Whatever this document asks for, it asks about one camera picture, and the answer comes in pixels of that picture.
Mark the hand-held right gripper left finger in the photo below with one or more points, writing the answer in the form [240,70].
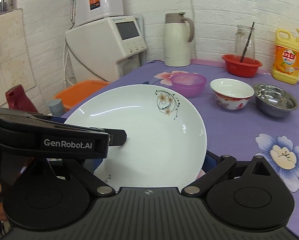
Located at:
[85,176]

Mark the white water dispenser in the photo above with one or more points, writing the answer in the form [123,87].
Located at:
[97,50]

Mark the black straw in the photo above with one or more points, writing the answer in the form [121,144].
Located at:
[248,40]

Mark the yellow detergent bottle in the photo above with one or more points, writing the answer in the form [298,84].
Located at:
[287,60]

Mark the purple plastic bowl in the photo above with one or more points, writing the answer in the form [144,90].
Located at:
[188,86]

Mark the maroon object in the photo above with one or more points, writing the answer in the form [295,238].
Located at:
[17,98]

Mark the white plate with flower print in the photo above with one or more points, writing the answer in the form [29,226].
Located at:
[144,135]

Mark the white water purifier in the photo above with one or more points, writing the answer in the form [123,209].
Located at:
[102,7]

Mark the white ceramic bowl red print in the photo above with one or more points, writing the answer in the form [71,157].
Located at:
[230,90]

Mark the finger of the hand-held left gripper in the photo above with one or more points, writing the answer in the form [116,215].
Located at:
[118,138]

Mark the red plastic basket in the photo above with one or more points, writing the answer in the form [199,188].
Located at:
[239,70]

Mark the orange plastic basin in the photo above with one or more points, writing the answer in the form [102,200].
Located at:
[77,92]

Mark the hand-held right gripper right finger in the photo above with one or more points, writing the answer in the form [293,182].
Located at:
[212,161]

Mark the grey-blue cylindrical bottle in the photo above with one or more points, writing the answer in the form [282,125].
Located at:
[55,106]

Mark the white thermal jug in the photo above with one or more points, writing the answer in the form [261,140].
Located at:
[175,42]

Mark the purple floral tablecloth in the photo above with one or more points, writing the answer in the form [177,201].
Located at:
[229,135]

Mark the white board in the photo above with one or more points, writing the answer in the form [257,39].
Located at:
[9,55]

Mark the clear glass carafe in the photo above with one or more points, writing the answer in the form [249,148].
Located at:
[239,42]

